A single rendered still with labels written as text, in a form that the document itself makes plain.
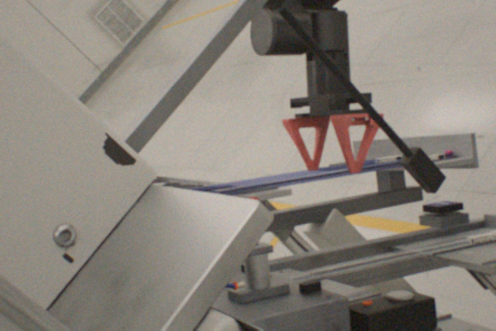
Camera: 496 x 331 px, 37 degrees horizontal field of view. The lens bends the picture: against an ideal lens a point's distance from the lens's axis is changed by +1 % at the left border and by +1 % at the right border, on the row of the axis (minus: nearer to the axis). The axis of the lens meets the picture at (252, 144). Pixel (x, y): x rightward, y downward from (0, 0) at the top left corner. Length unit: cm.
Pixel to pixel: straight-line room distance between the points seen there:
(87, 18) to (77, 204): 844
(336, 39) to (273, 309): 43
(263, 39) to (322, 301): 39
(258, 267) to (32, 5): 802
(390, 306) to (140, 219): 40
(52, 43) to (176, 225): 833
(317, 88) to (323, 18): 9
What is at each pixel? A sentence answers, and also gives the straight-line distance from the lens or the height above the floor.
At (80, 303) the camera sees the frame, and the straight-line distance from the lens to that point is 29.
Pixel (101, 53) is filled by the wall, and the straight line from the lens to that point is 872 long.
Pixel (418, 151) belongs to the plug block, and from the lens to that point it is 71.
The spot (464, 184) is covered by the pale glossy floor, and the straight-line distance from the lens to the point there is 265.
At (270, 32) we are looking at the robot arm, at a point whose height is 124.
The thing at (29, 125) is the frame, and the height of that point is 144.
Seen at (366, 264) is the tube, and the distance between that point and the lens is 100.
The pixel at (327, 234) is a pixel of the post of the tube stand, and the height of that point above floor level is 80.
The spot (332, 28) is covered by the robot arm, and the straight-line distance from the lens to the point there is 94.
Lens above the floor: 149
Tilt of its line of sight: 21 degrees down
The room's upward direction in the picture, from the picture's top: 45 degrees counter-clockwise
